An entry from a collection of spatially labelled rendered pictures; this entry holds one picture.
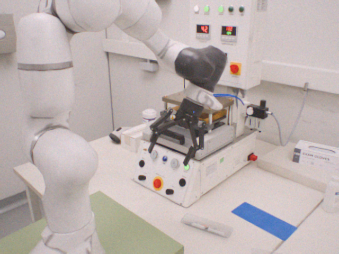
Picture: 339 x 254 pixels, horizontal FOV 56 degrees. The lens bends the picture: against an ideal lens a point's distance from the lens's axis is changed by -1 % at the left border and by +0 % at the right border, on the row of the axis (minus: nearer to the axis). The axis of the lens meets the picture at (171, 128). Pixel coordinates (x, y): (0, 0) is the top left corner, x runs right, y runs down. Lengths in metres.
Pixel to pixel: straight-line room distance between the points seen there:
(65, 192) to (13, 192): 2.11
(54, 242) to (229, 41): 1.04
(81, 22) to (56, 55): 0.08
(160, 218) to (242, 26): 0.84
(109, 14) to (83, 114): 2.24
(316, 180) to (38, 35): 1.23
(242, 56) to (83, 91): 1.72
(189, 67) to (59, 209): 0.51
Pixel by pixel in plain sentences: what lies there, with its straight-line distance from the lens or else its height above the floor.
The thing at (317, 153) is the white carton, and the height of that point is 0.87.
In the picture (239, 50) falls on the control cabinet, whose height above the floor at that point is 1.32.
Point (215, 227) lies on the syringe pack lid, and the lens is 1.19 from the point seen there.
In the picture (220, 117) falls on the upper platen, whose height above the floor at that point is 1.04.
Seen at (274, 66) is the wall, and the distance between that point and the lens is 1.78.
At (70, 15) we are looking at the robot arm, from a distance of 0.70.
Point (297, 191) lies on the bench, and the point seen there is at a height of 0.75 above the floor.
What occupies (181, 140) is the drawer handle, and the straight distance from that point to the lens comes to 1.29.
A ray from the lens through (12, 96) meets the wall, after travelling 2.60.
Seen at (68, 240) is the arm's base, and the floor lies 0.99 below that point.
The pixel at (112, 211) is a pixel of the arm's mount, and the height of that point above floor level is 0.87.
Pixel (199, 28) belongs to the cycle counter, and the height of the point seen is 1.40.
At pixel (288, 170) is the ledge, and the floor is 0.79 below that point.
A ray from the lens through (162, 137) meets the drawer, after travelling 1.38.
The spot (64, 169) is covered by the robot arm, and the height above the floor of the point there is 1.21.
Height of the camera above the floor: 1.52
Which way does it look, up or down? 22 degrees down
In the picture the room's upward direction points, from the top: straight up
